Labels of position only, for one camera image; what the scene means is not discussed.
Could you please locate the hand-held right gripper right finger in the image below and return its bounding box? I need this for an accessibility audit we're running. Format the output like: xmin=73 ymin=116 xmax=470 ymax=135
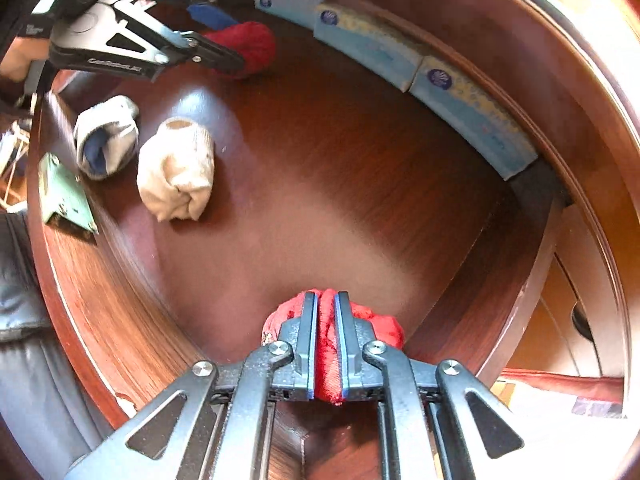
xmin=334 ymin=290 xmax=527 ymax=480

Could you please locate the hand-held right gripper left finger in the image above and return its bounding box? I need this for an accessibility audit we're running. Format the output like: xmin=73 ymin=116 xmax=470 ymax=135
xmin=65 ymin=290 xmax=321 ymax=480

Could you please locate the red sock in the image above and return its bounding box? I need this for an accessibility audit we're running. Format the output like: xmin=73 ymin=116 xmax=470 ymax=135
xmin=261 ymin=287 xmax=406 ymax=407
xmin=201 ymin=20 xmax=277 ymax=81

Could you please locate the wooden drawer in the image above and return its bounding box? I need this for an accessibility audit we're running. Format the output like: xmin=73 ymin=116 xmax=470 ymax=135
xmin=25 ymin=0 xmax=640 ymax=480

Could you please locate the person's left hand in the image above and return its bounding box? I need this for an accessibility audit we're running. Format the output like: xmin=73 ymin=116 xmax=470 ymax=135
xmin=0 ymin=36 xmax=50 ymax=82

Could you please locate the light blue box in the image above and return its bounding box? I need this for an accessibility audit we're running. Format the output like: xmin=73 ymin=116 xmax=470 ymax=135
xmin=313 ymin=3 xmax=427 ymax=93
xmin=252 ymin=0 xmax=327 ymax=27
xmin=409 ymin=54 xmax=539 ymax=182

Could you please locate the beige sock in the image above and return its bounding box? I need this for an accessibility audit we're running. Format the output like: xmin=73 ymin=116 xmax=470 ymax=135
xmin=135 ymin=116 xmax=216 ymax=224

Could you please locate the white and blue sock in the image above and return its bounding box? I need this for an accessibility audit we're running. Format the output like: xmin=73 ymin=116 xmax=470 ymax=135
xmin=73 ymin=94 xmax=141 ymax=182

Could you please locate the reddish brown strip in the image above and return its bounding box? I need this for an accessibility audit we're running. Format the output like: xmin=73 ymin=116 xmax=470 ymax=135
xmin=500 ymin=366 xmax=626 ymax=402

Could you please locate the beige wooden panel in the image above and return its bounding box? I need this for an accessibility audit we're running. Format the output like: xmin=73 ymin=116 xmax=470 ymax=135
xmin=505 ymin=205 xmax=627 ymax=377

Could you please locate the person's grey clothing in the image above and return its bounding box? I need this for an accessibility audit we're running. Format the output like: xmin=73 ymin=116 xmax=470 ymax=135
xmin=0 ymin=210 xmax=118 ymax=480

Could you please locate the white wire frame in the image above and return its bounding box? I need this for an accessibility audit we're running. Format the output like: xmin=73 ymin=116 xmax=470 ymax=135
xmin=0 ymin=122 xmax=32 ymax=212

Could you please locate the green metal drawer bracket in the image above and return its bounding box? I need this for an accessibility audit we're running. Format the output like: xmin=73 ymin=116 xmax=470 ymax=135
xmin=38 ymin=151 xmax=100 ymax=237

